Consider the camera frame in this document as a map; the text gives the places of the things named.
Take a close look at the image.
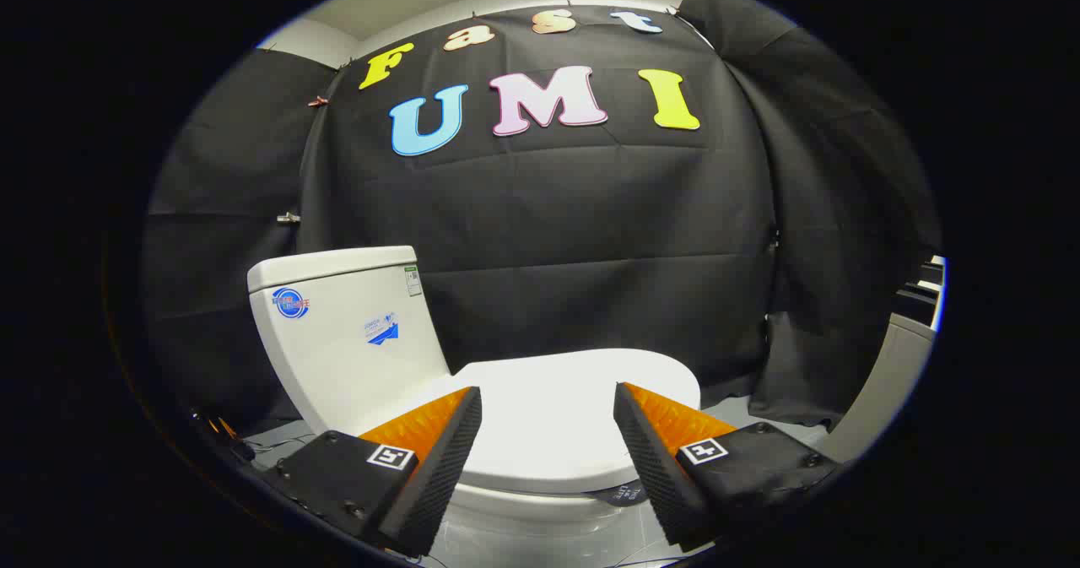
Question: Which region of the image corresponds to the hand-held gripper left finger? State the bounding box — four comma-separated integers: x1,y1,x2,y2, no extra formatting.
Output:
253,387,483,557

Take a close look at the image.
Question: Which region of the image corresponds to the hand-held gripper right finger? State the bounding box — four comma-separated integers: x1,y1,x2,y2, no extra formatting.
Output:
613,382,845,552

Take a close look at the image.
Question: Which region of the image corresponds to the white ceramic toilet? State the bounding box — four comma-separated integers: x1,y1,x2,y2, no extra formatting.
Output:
247,246,642,525

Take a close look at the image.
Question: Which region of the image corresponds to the dark floor sticker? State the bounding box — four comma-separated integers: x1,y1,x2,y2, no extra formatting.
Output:
591,482,649,507

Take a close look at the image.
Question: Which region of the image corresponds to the black backdrop cloth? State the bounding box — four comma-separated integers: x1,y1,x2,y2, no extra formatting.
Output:
143,0,942,434

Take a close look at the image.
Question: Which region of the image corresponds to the white and black striped object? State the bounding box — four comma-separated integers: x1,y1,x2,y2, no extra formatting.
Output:
894,256,948,333

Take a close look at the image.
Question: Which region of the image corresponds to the thin cable bundle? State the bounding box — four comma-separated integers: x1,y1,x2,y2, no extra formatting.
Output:
240,433,317,468

